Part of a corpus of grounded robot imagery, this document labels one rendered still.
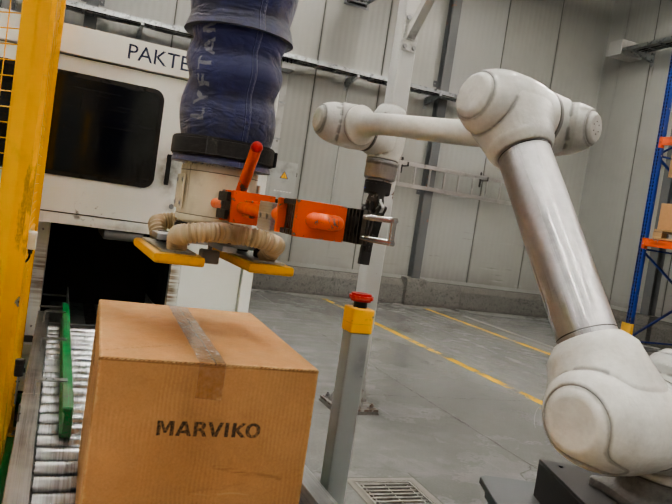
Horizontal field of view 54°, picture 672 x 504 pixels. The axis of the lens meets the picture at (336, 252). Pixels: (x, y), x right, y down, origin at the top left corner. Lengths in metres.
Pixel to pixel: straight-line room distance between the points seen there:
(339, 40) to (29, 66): 9.20
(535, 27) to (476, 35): 1.22
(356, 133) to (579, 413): 0.95
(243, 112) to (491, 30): 10.93
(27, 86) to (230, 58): 0.63
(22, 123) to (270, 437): 1.03
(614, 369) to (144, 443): 0.79
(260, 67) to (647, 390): 0.95
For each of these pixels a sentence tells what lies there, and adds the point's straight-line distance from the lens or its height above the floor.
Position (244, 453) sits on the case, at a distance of 1.30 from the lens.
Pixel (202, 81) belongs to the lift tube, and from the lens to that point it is 1.45.
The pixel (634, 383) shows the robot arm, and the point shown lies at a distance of 1.08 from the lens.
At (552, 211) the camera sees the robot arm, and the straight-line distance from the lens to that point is 1.21.
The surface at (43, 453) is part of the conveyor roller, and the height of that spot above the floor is 0.54.
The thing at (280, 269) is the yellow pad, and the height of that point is 1.12.
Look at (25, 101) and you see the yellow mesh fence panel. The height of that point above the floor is 1.41.
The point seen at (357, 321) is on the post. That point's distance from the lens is 1.86.
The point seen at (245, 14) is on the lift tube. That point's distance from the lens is 1.45.
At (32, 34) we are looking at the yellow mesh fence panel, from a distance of 1.89.
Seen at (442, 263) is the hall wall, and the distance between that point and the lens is 11.59.
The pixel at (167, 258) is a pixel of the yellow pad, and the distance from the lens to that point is 1.33.
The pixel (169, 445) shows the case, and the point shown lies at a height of 0.79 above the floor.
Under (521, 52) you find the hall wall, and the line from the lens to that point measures 12.53.
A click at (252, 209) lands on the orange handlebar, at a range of 1.12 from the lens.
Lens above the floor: 1.24
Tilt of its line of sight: 3 degrees down
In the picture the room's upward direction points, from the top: 8 degrees clockwise
